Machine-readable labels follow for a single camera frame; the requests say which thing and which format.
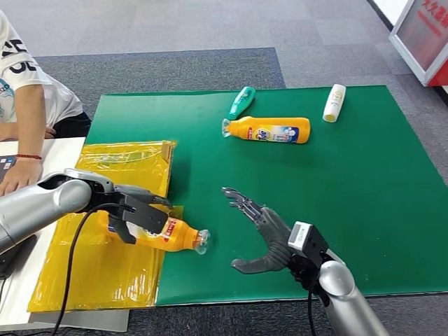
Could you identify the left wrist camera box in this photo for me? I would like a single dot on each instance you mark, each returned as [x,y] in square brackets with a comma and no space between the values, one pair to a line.
[147,215]

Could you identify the white framed red sign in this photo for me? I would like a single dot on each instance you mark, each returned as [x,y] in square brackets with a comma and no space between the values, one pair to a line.
[420,37]

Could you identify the yellow plastic sheet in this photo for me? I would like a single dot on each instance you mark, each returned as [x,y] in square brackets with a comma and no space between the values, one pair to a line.
[94,278]

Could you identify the person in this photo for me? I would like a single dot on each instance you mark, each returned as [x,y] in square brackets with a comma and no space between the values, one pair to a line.
[41,95]

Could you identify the black box device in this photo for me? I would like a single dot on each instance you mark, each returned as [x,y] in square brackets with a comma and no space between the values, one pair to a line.
[17,259]

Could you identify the person's bare hand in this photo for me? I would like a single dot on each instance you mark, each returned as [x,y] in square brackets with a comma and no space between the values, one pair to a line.
[50,133]

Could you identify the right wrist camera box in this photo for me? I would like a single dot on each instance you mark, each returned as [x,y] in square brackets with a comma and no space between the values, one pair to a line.
[309,243]

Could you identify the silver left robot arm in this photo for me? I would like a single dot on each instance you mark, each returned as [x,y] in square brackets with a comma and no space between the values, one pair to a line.
[41,204]

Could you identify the laptop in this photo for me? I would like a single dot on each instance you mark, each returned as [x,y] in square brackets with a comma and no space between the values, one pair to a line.
[5,166]

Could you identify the person's bare forearm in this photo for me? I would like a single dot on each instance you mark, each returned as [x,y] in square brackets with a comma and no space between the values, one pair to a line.
[10,132]

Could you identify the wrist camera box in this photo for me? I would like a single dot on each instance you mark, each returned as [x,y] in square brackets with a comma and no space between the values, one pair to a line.
[147,215]
[309,243]

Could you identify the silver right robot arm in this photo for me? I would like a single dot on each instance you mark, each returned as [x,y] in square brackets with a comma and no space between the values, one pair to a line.
[343,301]

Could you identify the green mat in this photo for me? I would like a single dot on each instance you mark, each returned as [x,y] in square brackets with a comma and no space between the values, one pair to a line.
[367,185]

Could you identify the green bottle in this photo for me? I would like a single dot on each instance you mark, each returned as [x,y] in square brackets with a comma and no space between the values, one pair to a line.
[242,102]

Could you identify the orange bottle with white label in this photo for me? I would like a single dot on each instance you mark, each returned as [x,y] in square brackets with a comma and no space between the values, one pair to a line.
[178,236]

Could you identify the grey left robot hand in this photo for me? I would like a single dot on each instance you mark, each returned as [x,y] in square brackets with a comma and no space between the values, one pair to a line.
[139,191]

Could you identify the orange bottle with blue label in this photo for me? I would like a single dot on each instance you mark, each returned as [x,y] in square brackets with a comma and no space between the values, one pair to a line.
[245,129]

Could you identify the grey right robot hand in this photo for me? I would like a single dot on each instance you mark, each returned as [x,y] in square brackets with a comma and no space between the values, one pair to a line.
[276,241]

